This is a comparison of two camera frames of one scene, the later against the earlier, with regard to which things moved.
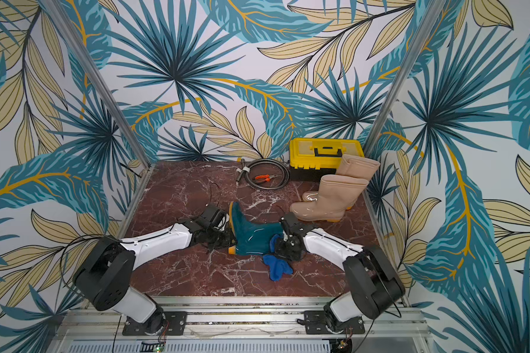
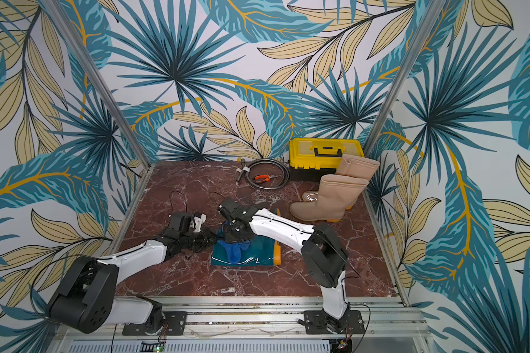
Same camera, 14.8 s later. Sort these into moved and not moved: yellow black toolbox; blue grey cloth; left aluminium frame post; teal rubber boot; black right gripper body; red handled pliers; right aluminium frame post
Moved: teal rubber boot; blue grey cloth; black right gripper body
Not moved: yellow black toolbox; right aluminium frame post; left aluminium frame post; red handled pliers
